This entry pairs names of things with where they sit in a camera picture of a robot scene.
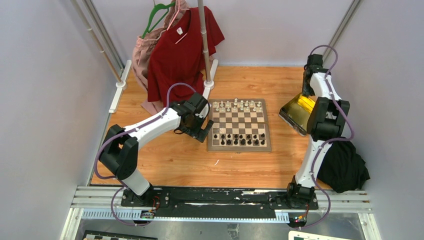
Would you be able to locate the gold metal tray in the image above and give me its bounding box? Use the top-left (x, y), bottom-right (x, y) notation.
top-left (278, 93), bottom-right (316, 137)

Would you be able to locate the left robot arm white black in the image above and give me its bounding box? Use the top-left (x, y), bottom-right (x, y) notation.
top-left (97, 92), bottom-right (213, 207)

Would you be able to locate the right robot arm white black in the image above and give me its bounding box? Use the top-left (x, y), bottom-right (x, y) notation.
top-left (279, 53), bottom-right (350, 209)

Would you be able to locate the white chess piece row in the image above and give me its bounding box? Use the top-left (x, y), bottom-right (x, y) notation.
top-left (211, 98), bottom-right (266, 113)

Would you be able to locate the wooden chess board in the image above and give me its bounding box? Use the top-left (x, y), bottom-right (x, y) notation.
top-left (207, 107), bottom-right (272, 153)

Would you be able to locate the red t-shirt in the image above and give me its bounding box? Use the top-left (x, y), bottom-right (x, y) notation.
top-left (147, 7), bottom-right (205, 112)

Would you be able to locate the pink garment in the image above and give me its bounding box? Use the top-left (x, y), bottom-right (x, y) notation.
top-left (131, 0), bottom-right (190, 120)

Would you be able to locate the green clothes hanger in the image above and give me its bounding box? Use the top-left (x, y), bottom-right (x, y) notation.
top-left (141, 1), bottom-right (176, 39)

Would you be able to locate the black cloth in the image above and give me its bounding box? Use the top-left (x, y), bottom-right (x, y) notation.
top-left (317, 141), bottom-right (371, 194)

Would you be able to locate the black mounting rail base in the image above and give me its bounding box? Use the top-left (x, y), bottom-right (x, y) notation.
top-left (120, 186), bottom-right (318, 219)

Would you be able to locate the white clothes rack frame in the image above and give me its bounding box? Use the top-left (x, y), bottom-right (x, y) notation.
top-left (70, 0), bottom-right (219, 114)

